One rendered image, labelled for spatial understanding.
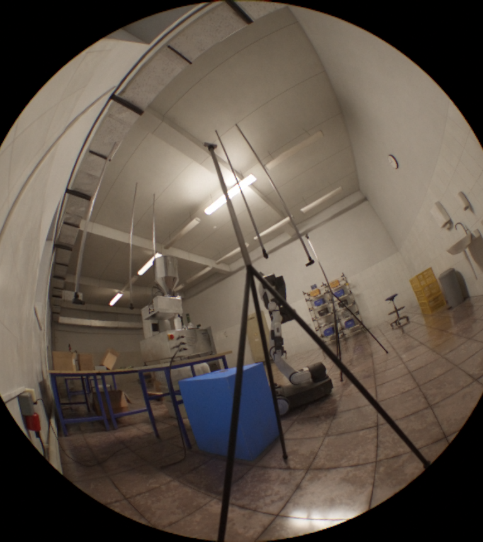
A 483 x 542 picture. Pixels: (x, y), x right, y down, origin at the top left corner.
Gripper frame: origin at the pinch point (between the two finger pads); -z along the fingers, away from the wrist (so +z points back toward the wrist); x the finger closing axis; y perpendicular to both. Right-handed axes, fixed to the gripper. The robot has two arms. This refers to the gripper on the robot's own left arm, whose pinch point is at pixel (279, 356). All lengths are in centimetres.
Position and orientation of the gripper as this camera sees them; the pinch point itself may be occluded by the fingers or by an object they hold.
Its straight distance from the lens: 186.8
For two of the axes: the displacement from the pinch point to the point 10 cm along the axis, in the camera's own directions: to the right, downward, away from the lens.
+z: -0.6, -9.3, 3.7
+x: -9.9, 1.1, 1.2
